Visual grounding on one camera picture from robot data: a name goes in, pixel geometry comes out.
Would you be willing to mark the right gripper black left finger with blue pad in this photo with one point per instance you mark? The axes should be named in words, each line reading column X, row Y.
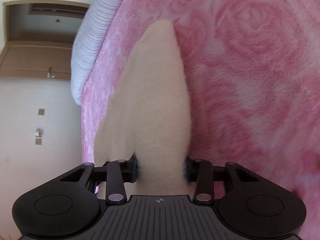
column 78, row 185

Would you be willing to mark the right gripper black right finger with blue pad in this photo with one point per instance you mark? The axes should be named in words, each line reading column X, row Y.
column 204, row 174

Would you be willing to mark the cream fluffy knit garment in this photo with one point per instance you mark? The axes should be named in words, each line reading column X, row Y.
column 149, row 115

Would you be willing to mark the brown wooden door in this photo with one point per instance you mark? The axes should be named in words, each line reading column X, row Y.
column 32, row 59

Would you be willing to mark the pink floral fleece blanket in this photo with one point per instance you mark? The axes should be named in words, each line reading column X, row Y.
column 252, row 69

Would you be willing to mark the white striped rolled quilt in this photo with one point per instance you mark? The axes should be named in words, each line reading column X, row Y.
column 88, row 42

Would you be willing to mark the wall socket with plug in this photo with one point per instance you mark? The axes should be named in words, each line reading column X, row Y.
column 38, row 136

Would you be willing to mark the beige wall switch plate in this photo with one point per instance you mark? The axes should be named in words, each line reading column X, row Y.
column 41, row 112

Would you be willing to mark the silver door handle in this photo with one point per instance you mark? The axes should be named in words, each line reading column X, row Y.
column 50, row 75

